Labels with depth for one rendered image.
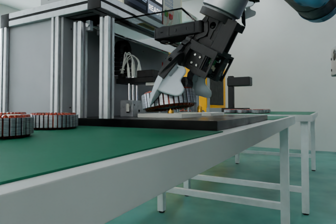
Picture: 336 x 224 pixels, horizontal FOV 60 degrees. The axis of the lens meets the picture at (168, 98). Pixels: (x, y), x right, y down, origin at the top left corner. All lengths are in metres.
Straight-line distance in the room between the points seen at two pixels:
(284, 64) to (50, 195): 6.09
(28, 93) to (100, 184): 0.79
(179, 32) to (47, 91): 0.52
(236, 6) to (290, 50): 5.74
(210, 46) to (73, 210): 0.39
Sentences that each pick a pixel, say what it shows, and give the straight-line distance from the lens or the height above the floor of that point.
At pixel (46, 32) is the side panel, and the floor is 1.03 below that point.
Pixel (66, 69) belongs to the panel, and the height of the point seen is 0.91.
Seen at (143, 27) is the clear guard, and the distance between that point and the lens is 0.97.
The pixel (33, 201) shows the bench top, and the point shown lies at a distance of 0.22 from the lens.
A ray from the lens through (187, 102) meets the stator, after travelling 0.57.
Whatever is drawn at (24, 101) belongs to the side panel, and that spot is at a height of 0.82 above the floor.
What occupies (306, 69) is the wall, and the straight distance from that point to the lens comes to 6.19.
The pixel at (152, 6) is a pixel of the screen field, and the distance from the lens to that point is 1.13.
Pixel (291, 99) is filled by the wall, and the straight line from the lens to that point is 6.16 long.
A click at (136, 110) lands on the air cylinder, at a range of 0.97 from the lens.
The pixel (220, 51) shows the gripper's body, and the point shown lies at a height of 0.90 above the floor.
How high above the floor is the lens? 0.80
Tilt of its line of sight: 2 degrees up
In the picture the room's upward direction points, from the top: straight up
